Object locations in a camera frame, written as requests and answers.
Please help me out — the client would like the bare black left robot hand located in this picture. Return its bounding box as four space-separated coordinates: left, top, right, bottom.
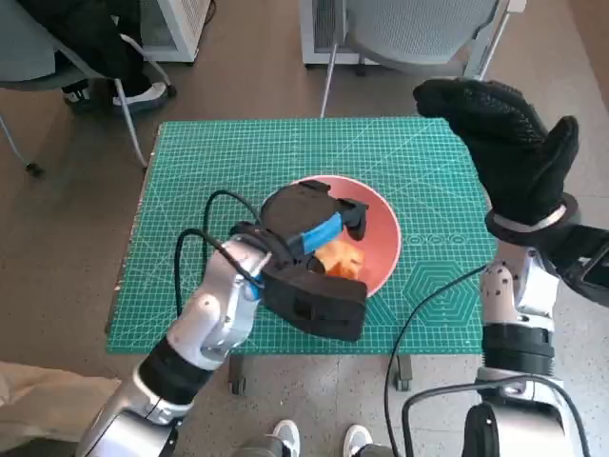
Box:
230 179 371 268

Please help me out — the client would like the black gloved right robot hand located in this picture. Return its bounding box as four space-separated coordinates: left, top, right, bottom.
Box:
412 78 580 228

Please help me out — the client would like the long toy bread loaf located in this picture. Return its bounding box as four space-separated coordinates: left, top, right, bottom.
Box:
313 239 366 280

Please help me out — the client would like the pink bowl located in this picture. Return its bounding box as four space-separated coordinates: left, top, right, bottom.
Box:
260 174 403 299

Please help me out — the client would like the green cutting mat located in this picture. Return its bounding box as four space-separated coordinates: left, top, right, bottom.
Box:
105 117 499 356

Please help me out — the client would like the grey mesh office chair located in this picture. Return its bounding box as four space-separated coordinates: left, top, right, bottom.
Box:
318 0 513 119

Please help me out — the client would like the black table foot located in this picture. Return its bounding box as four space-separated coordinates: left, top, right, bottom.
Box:
227 354 248 395
394 354 414 392

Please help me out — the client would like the white grilled air purifier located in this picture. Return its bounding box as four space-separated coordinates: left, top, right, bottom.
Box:
299 0 365 68
137 0 213 63

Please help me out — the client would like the person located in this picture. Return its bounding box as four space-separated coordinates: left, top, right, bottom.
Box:
235 418 377 457
18 0 170 113
0 361 120 451

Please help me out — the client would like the grey plastic chair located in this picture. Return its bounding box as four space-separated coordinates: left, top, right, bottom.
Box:
0 0 178 180

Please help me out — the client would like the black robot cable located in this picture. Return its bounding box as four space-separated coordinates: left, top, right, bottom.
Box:
384 264 484 457
402 384 591 457
174 228 261 318
202 189 263 229

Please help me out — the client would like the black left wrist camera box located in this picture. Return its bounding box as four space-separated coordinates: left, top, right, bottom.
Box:
260 256 370 343

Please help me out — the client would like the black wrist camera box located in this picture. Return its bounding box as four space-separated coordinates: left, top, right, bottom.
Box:
554 223 609 308
260 256 370 343

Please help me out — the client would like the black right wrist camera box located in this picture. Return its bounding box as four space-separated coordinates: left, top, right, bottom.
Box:
554 223 609 308

